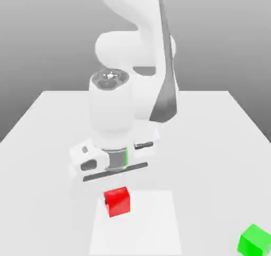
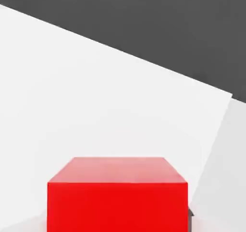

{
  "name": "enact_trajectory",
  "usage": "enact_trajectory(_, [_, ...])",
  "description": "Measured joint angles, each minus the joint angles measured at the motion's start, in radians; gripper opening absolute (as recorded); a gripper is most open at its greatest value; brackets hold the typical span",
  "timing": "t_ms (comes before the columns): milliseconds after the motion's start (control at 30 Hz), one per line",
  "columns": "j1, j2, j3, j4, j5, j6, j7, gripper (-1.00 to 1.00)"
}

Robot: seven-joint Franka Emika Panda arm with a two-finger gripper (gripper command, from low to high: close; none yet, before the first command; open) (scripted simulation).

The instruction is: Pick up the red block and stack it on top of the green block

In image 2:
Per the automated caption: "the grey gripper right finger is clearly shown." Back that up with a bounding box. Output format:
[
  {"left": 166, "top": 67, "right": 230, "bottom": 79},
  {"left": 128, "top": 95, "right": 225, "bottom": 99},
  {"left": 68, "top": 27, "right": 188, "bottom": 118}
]
[{"left": 187, "top": 207, "right": 241, "bottom": 232}]

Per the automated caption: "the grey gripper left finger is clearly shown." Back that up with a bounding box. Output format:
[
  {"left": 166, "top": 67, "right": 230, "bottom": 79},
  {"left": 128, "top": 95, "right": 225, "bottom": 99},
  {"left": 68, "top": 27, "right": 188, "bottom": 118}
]
[{"left": 0, "top": 208, "right": 48, "bottom": 232}]

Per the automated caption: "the small red cube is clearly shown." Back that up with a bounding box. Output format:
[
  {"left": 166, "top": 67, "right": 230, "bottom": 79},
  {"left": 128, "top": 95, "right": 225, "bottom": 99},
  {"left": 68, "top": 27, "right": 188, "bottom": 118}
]
[{"left": 47, "top": 157, "right": 189, "bottom": 232}]

